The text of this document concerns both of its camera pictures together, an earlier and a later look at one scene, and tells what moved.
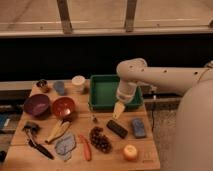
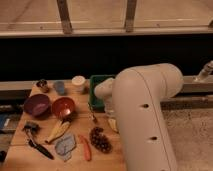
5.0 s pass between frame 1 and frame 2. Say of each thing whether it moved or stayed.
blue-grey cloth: stayed
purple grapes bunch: stayed
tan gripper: moved
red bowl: stayed
